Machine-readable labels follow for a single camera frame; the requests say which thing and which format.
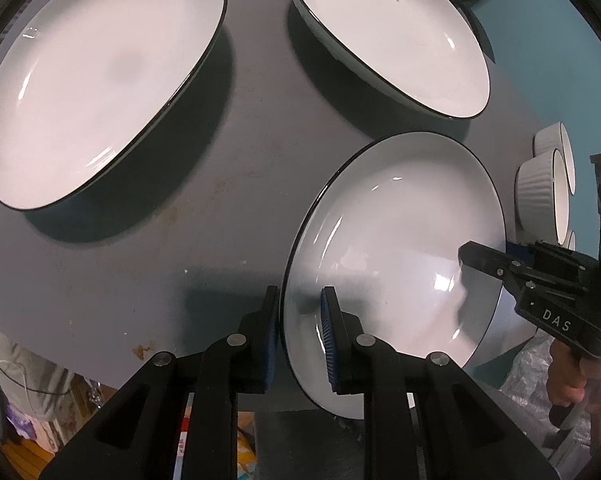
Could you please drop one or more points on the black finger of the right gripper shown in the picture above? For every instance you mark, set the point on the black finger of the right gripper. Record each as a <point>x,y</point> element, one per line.
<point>485,259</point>

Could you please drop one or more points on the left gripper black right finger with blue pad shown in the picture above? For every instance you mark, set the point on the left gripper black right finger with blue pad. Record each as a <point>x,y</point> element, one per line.
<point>356,362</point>

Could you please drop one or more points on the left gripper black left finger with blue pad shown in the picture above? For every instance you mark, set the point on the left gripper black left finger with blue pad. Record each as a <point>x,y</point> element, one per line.
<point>244,361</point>

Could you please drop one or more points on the right hand holding gripper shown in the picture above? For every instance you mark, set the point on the right hand holding gripper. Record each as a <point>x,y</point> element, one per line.
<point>567,376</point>

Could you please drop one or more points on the white ribbed ramekin front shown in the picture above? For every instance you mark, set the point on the white ribbed ramekin front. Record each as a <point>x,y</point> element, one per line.
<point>542,197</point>

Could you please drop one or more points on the white ribbed ramekin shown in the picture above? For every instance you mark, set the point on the white ribbed ramekin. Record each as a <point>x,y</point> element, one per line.
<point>542,197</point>
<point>555,137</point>

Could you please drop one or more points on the white ribbed ramekin back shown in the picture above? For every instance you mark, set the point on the white ribbed ramekin back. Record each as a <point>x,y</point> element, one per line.
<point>555,137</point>

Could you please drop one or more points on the large white plate black rim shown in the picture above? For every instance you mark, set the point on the large white plate black rim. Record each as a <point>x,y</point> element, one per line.
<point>83,81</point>

